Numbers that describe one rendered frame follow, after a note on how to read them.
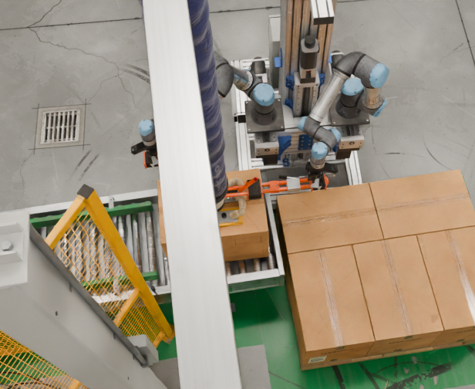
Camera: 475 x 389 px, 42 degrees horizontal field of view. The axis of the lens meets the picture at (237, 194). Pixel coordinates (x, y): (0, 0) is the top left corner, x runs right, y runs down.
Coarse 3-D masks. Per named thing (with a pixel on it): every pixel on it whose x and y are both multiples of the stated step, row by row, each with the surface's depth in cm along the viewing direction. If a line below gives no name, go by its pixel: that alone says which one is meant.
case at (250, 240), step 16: (240, 176) 358; (256, 176) 357; (160, 192) 355; (160, 208) 351; (224, 208) 349; (256, 208) 348; (160, 224) 347; (256, 224) 344; (160, 240) 342; (224, 240) 347; (240, 240) 349; (256, 240) 352; (224, 256) 369; (240, 256) 372; (256, 256) 375
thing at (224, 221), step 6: (222, 210) 346; (228, 210) 346; (234, 210) 345; (222, 216) 341; (228, 216) 344; (240, 216) 344; (222, 222) 342; (228, 222) 343; (234, 222) 342; (240, 222) 342
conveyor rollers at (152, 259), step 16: (64, 240) 388; (96, 240) 390; (64, 256) 384; (80, 256) 383; (96, 256) 384; (272, 256) 378; (112, 272) 379; (240, 272) 375; (112, 288) 374; (128, 288) 374
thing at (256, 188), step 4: (248, 180) 339; (260, 180) 338; (252, 184) 338; (256, 184) 338; (260, 184) 337; (248, 188) 337; (252, 188) 337; (256, 188) 337; (260, 188) 337; (248, 192) 336; (252, 192) 336; (256, 192) 336; (260, 192) 336; (248, 196) 337; (252, 196) 336; (256, 196) 338; (260, 196) 338
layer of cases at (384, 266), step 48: (336, 192) 396; (384, 192) 394; (432, 192) 393; (288, 240) 382; (336, 240) 381; (384, 240) 380; (432, 240) 378; (288, 288) 405; (336, 288) 368; (384, 288) 366; (432, 288) 365; (336, 336) 355; (384, 336) 354; (432, 336) 363
